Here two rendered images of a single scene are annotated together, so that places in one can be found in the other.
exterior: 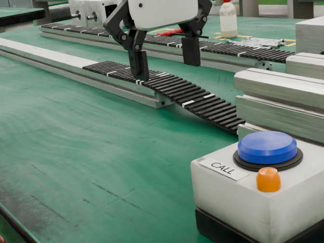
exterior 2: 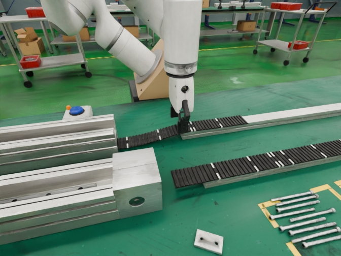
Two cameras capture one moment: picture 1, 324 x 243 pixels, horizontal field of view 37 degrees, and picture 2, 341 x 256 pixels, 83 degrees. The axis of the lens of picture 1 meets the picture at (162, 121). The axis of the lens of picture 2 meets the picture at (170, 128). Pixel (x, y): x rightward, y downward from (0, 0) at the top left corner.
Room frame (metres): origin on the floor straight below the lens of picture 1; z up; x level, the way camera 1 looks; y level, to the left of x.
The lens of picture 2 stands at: (0.77, -0.49, 1.17)
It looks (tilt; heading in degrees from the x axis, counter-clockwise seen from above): 36 degrees down; 108
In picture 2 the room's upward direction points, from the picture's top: straight up
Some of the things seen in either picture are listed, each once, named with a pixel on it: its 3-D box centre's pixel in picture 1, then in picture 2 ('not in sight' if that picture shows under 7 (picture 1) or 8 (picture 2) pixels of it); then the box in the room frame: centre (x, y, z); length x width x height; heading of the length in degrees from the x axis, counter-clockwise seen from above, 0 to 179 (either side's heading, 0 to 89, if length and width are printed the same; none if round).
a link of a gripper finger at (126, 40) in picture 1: (130, 56); (174, 106); (0.61, 0.03, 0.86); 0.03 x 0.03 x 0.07; 32
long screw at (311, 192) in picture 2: not in sight; (292, 196); (0.95, -0.15, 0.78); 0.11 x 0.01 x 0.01; 29
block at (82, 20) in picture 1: (86, 13); not in sight; (1.58, 0.20, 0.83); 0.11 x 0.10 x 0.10; 123
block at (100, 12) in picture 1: (103, 14); not in sight; (1.47, 0.13, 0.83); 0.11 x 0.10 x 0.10; 121
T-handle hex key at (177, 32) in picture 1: (187, 35); not in sight; (1.15, -0.09, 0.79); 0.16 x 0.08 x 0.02; 32
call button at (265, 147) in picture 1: (267, 152); (76, 110); (0.30, -0.07, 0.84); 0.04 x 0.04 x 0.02
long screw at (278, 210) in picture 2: not in sight; (298, 205); (0.96, -0.17, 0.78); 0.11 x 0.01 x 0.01; 31
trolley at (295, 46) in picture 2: not in sight; (288, 31); (1.64, 4.10, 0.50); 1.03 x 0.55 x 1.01; 129
